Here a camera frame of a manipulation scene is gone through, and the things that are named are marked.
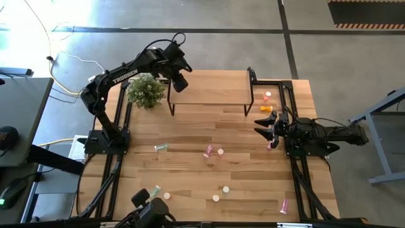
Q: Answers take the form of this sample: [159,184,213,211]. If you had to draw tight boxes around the white flat panel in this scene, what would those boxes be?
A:
[68,135,89,162]

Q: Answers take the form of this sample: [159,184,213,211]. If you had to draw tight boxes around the black aluminium table frame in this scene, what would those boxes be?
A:
[72,71,370,228]

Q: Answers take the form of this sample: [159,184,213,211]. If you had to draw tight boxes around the black desk foot beam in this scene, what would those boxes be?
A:
[27,144,85,176]

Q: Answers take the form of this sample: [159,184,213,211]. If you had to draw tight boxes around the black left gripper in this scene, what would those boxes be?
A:
[162,40,193,94]

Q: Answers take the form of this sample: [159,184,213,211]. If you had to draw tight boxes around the black camera rig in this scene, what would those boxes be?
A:
[113,188,178,228]

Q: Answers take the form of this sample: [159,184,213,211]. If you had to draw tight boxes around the yellow cable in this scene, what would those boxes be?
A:
[22,0,84,96]
[37,137,75,148]

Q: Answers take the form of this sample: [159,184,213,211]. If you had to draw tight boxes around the grey desk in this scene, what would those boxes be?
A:
[0,77,54,168]

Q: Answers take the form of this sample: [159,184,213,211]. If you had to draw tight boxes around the black mat hazard stripe edge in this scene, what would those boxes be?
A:
[327,0,405,30]

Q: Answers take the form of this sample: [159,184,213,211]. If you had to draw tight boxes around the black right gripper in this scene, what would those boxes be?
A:
[254,109,301,150]

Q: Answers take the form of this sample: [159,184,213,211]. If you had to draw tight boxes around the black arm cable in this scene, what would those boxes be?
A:
[311,116,352,134]
[125,31,187,69]

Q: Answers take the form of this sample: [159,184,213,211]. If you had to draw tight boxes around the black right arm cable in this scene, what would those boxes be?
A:
[311,116,352,134]

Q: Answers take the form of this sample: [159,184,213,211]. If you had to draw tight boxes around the dark flat tablet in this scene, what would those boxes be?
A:
[0,66,33,77]

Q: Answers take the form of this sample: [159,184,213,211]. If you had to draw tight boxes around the black computer mouse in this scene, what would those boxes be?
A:
[0,177,28,210]

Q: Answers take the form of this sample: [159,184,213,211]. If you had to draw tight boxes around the white cable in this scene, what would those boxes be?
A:
[59,49,106,77]

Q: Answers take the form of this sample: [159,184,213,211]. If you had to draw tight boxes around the black round speaker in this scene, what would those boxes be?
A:
[0,125,20,151]

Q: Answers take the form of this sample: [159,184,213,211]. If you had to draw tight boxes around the blue-grey metal stand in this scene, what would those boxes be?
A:
[349,87,405,186]

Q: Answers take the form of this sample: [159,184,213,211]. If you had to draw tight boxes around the wooden shelf black metal legs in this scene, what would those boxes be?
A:
[166,66,259,117]

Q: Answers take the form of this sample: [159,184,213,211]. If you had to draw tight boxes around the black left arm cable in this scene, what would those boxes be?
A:
[125,31,187,69]

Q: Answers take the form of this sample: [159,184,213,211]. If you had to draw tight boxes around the green artificial potted plant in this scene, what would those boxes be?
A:
[125,72,166,110]

